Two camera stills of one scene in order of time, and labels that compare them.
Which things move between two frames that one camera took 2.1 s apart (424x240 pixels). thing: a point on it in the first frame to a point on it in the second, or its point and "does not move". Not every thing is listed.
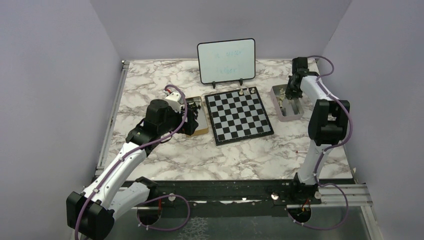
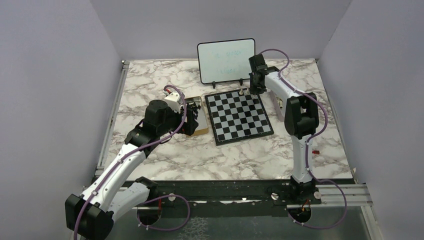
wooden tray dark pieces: [202, 127] does not move
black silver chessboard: [236, 118] does not move
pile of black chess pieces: [194, 107] does not move
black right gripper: [289, 94] to [253, 90]
